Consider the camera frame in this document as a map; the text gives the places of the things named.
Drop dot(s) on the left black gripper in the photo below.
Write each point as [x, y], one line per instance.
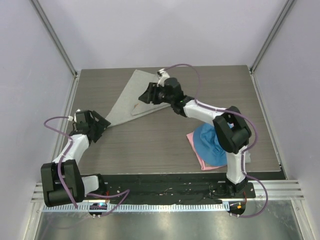
[101, 124]

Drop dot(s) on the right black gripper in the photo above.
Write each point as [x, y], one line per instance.
[150, 95]

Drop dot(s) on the grey cloth napkin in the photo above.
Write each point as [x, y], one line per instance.
[128, 107]

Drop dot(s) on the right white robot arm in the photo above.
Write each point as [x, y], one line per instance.
[231, 129]

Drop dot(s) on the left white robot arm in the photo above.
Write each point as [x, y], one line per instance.
[62, 182]

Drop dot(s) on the blue cloth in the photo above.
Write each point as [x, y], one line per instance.
[207, 146]

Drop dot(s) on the grey folded cloth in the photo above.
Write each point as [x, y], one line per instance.
[247, 157]

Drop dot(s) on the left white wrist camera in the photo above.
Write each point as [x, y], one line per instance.
[78, 117]

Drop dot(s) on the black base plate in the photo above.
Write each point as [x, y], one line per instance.
[174, 189]

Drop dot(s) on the white slotted cable duct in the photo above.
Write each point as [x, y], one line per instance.
[132, 208]

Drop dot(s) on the left aluminium frame post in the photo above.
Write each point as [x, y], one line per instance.
[53, 35]

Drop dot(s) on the aluminium frame post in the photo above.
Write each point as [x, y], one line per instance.
[285, 11]
[53, 35]

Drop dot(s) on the aluminium front rail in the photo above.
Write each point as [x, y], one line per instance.
[276, 189]

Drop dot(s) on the right aluminium frame post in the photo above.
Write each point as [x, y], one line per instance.
[285, 11]

